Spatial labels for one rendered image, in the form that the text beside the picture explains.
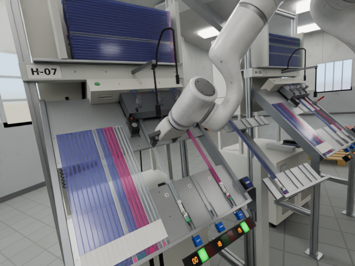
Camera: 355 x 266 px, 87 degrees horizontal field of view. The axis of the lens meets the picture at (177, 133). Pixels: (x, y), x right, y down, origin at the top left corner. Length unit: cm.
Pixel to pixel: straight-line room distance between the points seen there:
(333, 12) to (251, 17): 22
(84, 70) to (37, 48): 26
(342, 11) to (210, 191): 69
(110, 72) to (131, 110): 24
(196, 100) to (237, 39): 18
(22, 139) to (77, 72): 279
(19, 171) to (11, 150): 34
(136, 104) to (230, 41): 54
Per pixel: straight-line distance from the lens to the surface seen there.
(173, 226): 73
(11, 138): 365
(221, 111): 53
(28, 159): 374
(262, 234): 136
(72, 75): 98
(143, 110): 89
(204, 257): 77
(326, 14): 69
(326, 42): 1049
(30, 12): 121
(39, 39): 118
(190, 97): 49
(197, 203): 79
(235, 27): 54
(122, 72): 103
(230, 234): 84
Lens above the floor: 118
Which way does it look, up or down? 10 degrees down
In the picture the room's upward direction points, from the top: 5 degrees counter-clockwise
